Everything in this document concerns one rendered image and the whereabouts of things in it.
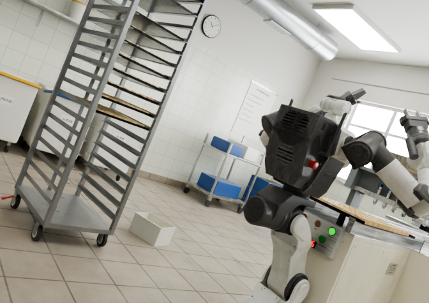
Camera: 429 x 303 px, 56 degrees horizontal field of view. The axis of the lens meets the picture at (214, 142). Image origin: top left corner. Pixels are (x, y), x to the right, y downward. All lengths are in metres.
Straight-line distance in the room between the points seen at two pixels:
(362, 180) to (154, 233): 1.61
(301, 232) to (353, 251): 0.33
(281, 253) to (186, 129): 4.36
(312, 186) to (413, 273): 1.08
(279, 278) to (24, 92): 3.32
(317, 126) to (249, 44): 4.98
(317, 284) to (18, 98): 3.43
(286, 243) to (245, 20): 4.93
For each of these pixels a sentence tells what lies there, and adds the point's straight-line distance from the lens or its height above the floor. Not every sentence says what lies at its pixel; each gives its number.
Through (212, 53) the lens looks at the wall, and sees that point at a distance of 6.05.
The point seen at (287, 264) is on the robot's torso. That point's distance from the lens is 1.83.
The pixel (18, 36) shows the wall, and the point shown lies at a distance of 5.07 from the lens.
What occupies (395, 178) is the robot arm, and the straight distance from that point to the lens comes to 1.57.
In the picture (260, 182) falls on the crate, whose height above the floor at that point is 0.55.
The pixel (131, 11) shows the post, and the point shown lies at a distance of 2.49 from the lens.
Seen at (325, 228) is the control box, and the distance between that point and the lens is 1.93.
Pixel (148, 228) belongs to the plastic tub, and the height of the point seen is 0.10.
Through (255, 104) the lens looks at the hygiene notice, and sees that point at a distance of 6.66.
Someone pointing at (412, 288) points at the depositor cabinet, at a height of 0.65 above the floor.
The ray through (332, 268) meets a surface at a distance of 1.94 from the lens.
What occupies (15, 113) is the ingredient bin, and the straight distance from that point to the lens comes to 4.49.
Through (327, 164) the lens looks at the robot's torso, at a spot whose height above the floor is 1.08.
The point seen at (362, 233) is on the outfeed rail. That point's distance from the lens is 1.97.
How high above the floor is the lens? 1.03
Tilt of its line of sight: 2 degrees down
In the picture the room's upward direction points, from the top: 22 degrees clockwise
